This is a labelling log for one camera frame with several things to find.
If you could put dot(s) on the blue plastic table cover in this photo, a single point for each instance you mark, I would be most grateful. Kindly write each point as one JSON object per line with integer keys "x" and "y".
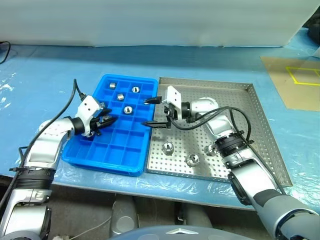
{"x": 37, "y": 82}

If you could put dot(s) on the yellow tape square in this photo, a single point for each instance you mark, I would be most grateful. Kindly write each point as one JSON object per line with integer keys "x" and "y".
{"x": 291, "y": 74}

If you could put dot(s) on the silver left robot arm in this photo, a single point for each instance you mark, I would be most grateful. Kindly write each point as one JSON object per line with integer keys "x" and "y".
{"x": 47, "y": 145}

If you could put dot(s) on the perforated steel tray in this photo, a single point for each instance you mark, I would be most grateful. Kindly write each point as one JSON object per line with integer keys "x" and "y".
{"x": 200, "y": 135}

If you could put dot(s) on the metal roller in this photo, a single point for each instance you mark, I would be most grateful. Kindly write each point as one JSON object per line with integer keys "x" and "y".
{"x": 193, "y": 159}
{"x": 120, "y": 96}
{"x": 113, "y": 85}
{"x": 128, "y": 109}
{"x": 135, "y": 89}
{"x": 168, "y": 148}
{"x": 210, "y": 150}

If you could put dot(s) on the blue compartment tray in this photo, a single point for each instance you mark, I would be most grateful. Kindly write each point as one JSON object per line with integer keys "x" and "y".
{"x": 120, "y": 150}

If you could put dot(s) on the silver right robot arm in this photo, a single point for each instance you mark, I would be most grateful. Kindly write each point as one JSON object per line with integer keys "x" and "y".
{"x": 250, "y": 172}

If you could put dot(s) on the dark blue rounded shell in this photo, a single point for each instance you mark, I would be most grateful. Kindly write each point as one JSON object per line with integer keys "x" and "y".
{"x": 175, "y": 233}

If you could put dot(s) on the grey rounded shape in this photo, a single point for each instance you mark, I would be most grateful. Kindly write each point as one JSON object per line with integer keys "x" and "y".
{"x": 123, "y": 220}
{"x": 197, "y": 216}

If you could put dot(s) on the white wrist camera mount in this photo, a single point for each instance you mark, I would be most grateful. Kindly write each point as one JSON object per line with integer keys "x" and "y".
{"x": 87, "y": 108}
{"x": 172, "y": 96}

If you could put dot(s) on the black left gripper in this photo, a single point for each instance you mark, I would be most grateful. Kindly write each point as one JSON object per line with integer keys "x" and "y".
{"x": 96, "y": 124}

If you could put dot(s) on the black device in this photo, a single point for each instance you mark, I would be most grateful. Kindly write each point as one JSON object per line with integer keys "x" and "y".
{"x": 313, "y": 31}

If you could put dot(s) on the brown cardboard sheet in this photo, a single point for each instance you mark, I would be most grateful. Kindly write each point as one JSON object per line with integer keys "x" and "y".
{"x": 282, "y": 92}

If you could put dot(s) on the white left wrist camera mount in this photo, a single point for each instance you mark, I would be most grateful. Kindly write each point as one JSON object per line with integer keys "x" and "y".
{"x": 87, "y": 108}

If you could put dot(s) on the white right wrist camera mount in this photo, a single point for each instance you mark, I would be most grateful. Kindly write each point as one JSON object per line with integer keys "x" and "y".
{"x": 172, "y": 96}

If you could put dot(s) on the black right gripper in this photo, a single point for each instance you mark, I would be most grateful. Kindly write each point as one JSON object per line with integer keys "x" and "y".
{"x": 170, "y": 112}

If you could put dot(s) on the white foam board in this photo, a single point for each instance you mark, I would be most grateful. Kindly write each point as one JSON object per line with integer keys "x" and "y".
{"x": 150, "y": 20}

